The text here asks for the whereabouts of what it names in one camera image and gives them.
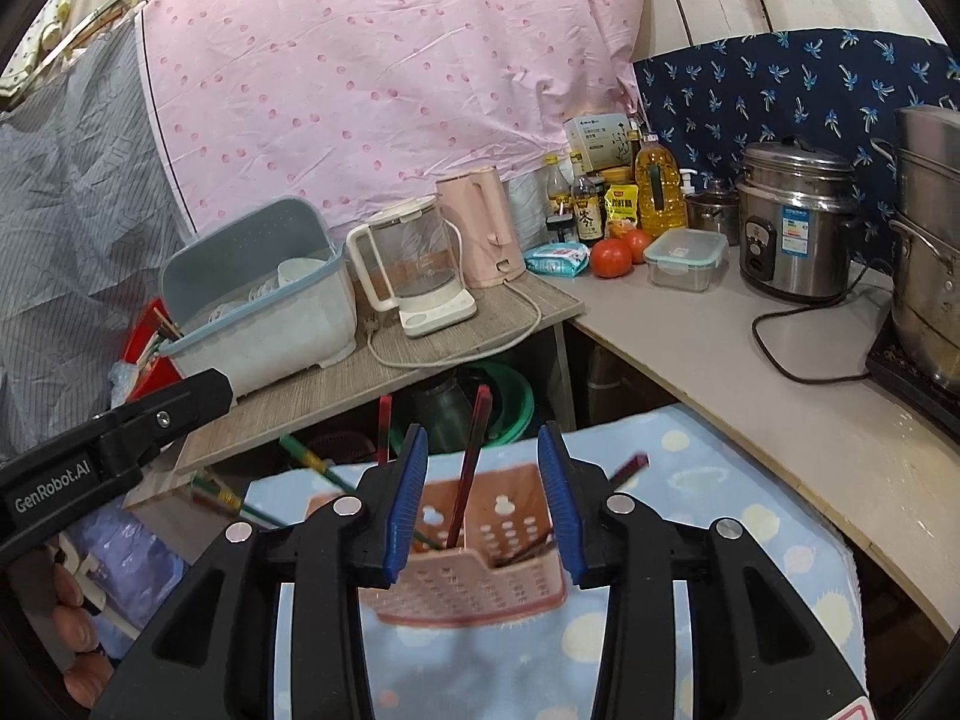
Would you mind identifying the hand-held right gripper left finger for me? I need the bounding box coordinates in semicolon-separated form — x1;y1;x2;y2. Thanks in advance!
90;424;430;720

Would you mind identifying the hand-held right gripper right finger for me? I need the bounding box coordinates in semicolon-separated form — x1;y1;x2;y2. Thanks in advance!
536;421;871;720

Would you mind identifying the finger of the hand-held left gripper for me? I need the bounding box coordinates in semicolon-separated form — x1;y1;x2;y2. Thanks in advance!
97;367;233;473

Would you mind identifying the dark red chopstick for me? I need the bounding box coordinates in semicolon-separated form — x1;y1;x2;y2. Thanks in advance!
606;452;650;490
446;384;493;550

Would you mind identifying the green patterned chopstick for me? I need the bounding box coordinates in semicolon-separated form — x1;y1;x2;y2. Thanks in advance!
279;435;358;497

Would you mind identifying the pink perforated utensil holder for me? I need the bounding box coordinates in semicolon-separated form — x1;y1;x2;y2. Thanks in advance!
304;465;571;627

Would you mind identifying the person's left hand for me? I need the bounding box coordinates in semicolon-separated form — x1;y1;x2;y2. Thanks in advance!
46;562;113;706

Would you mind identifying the red plastic bowl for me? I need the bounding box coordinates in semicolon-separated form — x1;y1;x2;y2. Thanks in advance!
122;298;185;403

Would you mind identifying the purple plastic bag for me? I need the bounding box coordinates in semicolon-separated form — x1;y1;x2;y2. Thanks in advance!
45;499;190;616

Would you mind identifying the green plastic basin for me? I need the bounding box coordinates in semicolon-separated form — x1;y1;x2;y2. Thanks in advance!
450;361;536;446

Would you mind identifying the blue-grey dish drainer box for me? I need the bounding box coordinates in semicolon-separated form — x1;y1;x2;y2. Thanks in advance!
159;196;358;396

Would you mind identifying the wood grain side table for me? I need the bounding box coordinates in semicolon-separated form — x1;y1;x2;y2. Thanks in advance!
122;270;587;509

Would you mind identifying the white cup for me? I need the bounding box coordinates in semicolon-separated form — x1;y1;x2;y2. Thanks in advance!
277;259;329;291

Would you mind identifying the blue dotted table cloth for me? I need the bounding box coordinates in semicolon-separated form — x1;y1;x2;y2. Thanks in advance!
244;405;865;720

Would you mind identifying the grey striped cloth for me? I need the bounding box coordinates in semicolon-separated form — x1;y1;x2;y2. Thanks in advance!
0;30;190;460

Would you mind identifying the white glass kettle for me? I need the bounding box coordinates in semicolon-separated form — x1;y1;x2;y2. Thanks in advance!
345;196;479;339

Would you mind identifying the blue wipes packet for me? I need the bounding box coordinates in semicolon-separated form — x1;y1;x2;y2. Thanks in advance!
523;242;593;277

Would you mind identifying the glass food container green lid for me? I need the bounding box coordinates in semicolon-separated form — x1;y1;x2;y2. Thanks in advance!
643;229;729;293

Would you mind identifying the pink electric kettle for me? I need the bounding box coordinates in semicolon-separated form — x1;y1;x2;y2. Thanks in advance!
436;169;527;290

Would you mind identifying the yellow seasoning packet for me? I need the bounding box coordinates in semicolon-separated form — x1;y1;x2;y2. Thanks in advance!
604;181;641;230

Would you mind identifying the clear sauce bottle yellow cap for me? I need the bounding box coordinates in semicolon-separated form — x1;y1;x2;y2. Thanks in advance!
544;156;575;245

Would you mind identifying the yellow cooking oil bottle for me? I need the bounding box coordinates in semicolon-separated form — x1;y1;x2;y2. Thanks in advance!
634;131;690;238

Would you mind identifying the small steel pot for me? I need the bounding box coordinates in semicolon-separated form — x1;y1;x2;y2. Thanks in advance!
684;178;743;245

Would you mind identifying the steel rice cooker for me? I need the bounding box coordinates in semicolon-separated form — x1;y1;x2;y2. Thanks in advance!
736;136;860;305

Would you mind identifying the black induction cooker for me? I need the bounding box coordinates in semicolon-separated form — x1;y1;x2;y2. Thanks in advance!
865;315;960;419

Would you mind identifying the white and green box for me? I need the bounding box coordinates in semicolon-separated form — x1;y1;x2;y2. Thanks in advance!
564;112;632;174

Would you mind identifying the pink dotted cloth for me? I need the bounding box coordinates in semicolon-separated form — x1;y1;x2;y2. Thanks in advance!
139;0;655;235

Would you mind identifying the large steel steamer pot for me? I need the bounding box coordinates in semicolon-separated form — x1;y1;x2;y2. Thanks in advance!
870;105;960;396

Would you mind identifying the navy blue printed cloth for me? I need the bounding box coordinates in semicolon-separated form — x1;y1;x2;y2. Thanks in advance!
634;28;960;265

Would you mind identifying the white power cable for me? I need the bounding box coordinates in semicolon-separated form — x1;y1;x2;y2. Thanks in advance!
364;281;543;371

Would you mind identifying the black power cable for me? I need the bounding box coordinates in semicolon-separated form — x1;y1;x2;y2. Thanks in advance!
752;259;895;385

